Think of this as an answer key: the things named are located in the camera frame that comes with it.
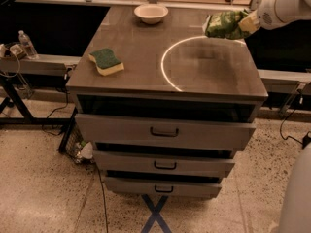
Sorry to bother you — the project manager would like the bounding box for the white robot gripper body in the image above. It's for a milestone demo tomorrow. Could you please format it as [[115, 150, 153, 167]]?
[[257, 0, 282, 30]]

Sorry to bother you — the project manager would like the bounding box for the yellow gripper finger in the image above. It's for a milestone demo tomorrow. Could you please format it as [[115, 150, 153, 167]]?
[[238, 11, 260, 36]]

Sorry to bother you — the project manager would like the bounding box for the green jalapeno chip bag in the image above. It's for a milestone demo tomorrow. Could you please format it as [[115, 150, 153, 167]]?
[[202, 11, 250, 40]]

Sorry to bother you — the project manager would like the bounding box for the white paper bowl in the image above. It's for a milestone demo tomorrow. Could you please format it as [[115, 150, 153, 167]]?
[[134, 4, 168, 25]]

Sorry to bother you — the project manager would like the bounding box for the grey drawer cabinet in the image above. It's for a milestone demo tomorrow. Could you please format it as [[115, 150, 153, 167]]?
[[67, 6, 267, 185]]

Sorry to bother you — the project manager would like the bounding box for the black power adapter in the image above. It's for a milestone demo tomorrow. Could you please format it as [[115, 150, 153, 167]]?
[[302, 133, 311, 148]]

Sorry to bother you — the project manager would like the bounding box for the top grey drawer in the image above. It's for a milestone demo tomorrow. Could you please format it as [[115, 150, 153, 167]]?
[[75, 114, 256, 150]]

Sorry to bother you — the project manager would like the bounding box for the grey drawer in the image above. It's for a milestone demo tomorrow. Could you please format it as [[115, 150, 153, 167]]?
[[93, 150, 234, 178], [75, 114, 256, 150], [104, 177, 222, 199]]

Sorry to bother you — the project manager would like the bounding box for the green yellow sponge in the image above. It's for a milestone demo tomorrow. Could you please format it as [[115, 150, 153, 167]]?
[[88, 48, 124, 76]]

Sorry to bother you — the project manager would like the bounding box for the bottom grey drawer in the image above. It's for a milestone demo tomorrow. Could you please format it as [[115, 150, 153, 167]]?
[[104, 177, 222, 199]]

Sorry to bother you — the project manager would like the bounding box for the middle grey drawer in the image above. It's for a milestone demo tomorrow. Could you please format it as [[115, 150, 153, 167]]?
[[93, 150, 234, 178]]

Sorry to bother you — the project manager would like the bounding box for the clear plastic water bottle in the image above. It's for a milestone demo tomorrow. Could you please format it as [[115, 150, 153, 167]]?
[[18, 30, 38, 59]]

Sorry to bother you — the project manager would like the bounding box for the black side table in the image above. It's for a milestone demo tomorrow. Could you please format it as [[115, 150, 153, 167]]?
[[0, 42, 82, 153]]

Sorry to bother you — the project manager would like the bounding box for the wire mesh waste basket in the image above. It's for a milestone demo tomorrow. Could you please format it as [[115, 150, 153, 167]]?
[[65, 124, 94, 164]]

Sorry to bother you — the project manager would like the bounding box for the black floor cable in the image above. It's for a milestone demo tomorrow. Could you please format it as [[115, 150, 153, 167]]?
[[96, 167, 110, 233]]

